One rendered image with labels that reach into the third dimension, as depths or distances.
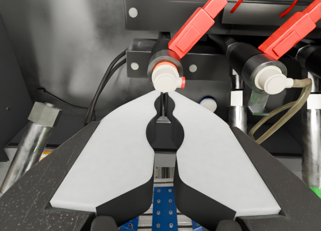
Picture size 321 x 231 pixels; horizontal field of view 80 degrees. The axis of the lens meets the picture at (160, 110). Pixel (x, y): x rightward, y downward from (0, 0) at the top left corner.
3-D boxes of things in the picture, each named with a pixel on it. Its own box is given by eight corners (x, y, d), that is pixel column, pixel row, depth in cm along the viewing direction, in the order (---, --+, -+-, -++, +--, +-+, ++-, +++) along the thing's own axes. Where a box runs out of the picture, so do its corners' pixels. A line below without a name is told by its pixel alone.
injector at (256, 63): (199, 52, 35) (238, 115, 17) (204, 22, 32) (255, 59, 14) (215, 52, 35) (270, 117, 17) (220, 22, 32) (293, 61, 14)
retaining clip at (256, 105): (262, 107, 17) (268, 115, 16) (242, 106, 17) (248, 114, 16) (274, 72, 15) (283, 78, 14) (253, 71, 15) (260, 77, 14)
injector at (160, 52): (155, 50, 35) (146, 111, 17) (155, 19, 32) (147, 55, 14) (170, 50, 35) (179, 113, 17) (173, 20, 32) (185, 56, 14)
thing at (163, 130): (48, 119, 54) (9, 162, 40) (43, 105, 51) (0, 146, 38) (269, 127, 54) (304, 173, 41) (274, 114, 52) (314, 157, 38)
